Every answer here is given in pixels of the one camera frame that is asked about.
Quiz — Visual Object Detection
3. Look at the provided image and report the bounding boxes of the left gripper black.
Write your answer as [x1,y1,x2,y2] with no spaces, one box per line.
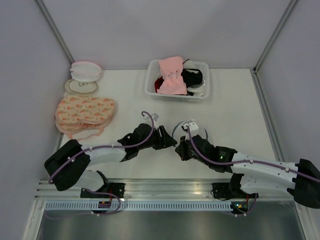
[138,125,177,151]

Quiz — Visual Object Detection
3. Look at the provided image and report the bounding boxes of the white mesh laundry bag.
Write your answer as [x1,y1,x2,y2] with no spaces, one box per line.
[171,119,209,142]

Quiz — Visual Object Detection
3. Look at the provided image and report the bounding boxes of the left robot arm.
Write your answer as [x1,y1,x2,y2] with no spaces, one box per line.
[44,123,177,198]

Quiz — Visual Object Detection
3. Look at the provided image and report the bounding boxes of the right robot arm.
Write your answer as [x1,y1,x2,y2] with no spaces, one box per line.
[175,135,320,209]

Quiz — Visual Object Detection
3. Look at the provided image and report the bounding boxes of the pink bra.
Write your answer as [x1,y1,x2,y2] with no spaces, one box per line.
[157,56,187,95]

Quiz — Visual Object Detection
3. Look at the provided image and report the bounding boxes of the white bra in basket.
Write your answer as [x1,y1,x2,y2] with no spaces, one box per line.
[181,59,205,97]

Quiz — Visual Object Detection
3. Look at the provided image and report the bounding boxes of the dark red bra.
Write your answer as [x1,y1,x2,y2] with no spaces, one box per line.
[154,76,164,93]

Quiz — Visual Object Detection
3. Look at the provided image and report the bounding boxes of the black bra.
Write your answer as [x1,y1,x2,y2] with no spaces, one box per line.
[181,68,204,96]

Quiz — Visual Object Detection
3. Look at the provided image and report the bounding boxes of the white pink-edged flat bag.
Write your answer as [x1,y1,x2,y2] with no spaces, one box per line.
[66,127,105,141]

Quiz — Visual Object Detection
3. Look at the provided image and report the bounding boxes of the beige round laundry bag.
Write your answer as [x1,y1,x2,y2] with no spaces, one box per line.
[64,79,98,95]

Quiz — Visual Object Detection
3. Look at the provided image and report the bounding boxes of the white pink-trimmed laundry bags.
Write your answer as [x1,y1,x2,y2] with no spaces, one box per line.
[70,61,102,83]

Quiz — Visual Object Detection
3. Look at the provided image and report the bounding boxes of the white plastic basket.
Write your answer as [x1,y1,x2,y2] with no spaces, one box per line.
[144,56,210,103]

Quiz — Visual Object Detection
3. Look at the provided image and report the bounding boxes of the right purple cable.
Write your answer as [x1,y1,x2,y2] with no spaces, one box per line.
[182,126,320,218]

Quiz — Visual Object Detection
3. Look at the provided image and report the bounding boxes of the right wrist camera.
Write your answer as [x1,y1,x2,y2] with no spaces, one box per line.
[181,120,199,136]

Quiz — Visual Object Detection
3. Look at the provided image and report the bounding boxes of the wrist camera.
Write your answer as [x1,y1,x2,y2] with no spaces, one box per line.
[181,120,199,136]
[151,113,159,129]

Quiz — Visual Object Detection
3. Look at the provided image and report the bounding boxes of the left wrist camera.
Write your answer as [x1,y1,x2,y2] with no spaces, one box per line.
[151,113,159,129]

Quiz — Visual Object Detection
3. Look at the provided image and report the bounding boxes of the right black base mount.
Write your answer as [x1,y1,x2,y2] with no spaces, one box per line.
[210,182,237,201]

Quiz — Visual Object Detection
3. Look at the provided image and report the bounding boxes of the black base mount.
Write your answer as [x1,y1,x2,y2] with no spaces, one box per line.
[80,182,125,199]
[210,182,237,201]

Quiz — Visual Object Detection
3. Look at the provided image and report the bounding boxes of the aluminium front rail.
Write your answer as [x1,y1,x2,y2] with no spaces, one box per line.
[35,178,228,201]

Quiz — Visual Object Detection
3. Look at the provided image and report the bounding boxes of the aluminium rail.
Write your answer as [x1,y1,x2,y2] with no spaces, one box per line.
[35,178,228,201]
[249,68,286,163]

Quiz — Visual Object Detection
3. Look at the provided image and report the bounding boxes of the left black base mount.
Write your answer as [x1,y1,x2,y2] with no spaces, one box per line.
[80,182,125,199]

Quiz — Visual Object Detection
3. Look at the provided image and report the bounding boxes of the right side aluminium rail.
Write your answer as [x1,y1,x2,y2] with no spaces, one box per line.
[249,68,286,163]

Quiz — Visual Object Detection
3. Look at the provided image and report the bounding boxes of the white slotted cable duct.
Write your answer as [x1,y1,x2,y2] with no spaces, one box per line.
[45,200,232,211]

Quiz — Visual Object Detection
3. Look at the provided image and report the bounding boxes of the right aluminium frame post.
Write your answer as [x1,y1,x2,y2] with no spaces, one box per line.
[252,0,300,74]

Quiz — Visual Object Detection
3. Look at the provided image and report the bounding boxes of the aluminium frame post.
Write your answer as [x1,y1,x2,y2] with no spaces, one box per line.
[34,0,75,65]
[252,0,300,74]

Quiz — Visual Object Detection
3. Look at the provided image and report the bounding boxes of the left aluminium frame post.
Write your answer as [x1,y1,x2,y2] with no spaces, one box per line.
[34,0,75,65]

